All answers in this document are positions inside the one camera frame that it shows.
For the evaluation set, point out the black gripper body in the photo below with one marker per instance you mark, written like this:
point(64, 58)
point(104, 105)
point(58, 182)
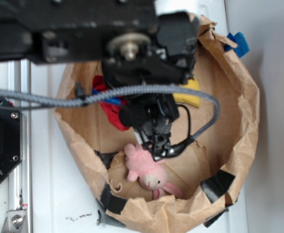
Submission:
point(151, 117)

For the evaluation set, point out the red paper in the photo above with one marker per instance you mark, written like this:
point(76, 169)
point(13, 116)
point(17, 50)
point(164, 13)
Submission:
point(111, 106)

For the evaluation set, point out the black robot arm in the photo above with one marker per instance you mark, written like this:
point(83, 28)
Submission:
point(134, 45)

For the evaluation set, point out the yellow sponge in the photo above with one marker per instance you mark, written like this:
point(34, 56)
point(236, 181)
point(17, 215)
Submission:
point(195, 101)

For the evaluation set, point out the pink plush bunny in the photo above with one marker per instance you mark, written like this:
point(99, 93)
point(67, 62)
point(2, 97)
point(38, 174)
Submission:
point(150, 174)

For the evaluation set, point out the brown paper bag bin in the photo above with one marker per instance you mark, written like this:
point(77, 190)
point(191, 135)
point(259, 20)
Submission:
point(229, 145)

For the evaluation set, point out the black tape left bottom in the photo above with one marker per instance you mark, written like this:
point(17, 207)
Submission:
point(111, 202)

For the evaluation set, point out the black tape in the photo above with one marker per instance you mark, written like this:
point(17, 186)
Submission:
point(218, 185)
point(111, 202)

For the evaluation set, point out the black tape right bottom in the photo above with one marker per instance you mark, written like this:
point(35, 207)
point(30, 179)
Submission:
point(218, 185)

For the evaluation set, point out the blue tape right piece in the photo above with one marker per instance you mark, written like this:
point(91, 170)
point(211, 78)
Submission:
point(242, 45)

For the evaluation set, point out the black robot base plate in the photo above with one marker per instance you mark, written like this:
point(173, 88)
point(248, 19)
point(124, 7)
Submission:
point(10, 138)

